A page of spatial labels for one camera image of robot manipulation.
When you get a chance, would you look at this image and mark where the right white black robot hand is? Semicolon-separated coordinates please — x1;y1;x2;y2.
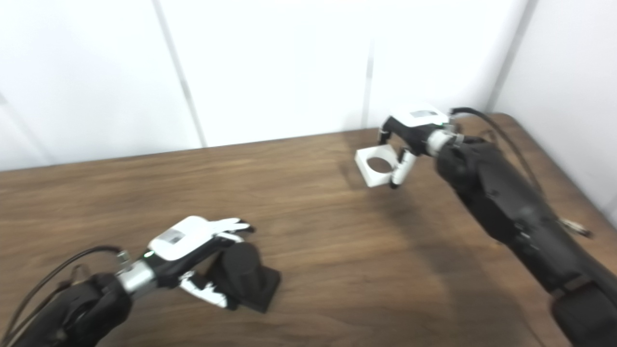
378;104;456;189

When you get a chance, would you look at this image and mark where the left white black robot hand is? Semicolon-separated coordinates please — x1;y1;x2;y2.
145;216;255;309

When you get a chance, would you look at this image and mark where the white square piece with hole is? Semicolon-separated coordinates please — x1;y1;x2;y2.
355;145;400;188

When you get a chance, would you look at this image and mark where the black peg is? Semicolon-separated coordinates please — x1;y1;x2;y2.
207;242;282;314

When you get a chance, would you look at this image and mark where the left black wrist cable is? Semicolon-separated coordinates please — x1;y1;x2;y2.
0;246;132;344

